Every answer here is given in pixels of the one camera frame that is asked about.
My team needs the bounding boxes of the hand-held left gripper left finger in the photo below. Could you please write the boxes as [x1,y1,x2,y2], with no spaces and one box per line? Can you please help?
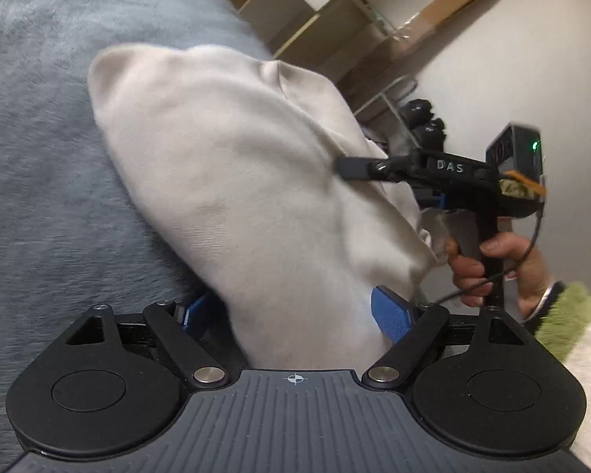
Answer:
[65,292,230,389]

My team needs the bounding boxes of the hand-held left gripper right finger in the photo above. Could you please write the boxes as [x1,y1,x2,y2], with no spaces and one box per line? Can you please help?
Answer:
[367,285,525,389]

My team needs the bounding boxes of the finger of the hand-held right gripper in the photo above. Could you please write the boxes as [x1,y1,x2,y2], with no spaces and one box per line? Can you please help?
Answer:
[416,192,461,215]
[336,155,414,183]

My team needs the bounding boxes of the beige zip-neck sweatshirt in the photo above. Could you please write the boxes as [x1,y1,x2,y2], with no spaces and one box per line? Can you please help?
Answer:
[87,43,446,370]

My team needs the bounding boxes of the person's right hand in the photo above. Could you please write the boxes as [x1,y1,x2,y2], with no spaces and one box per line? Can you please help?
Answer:
[446,234,555,318]

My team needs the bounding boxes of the black shoes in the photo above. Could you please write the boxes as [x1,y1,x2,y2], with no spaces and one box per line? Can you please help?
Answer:
[401,99,446,151]

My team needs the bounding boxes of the white shoe rack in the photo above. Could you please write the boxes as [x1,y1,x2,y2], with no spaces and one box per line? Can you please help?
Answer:
[352,75,449,158]

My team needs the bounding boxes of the cream desk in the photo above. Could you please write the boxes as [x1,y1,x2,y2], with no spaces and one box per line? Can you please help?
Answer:
[192,0,424,89]

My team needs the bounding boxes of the grey bed blanket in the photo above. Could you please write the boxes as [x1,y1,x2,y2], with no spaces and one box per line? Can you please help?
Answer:
[0,0,277,473]

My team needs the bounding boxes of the black cable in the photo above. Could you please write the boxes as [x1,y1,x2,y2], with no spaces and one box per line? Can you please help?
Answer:
[431,207,545,304]

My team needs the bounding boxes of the silver bracelet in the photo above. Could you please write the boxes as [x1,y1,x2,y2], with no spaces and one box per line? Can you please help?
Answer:
[521,281,566,323]

